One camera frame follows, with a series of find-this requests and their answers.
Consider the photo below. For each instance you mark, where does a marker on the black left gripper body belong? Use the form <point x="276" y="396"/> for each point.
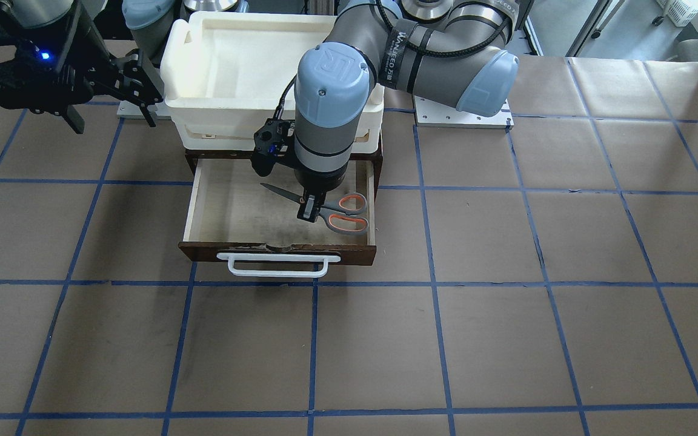
<point x="320" y="179"/>

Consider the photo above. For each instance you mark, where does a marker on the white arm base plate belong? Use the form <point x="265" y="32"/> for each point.
<point x="433" y="114"/>
<point x="129" y="110"/>

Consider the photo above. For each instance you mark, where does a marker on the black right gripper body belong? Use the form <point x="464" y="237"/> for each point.
<point x="132" y="77"/>

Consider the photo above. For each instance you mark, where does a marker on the orange grey scissors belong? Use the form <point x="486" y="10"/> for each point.
<point x="346" y="209"/>

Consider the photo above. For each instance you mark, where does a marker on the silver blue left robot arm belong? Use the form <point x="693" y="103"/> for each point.
<point x="450" y="52"/>

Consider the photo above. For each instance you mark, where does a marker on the dark wooden drawer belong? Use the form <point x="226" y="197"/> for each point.
<point x="233" y="218"/>

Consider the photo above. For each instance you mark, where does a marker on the cream plastic tray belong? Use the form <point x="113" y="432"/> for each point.
<point x="224" y="73"/>

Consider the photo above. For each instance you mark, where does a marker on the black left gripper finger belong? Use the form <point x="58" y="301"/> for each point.
<point x="305" y="210"/>
<point x="315" y="199"/>

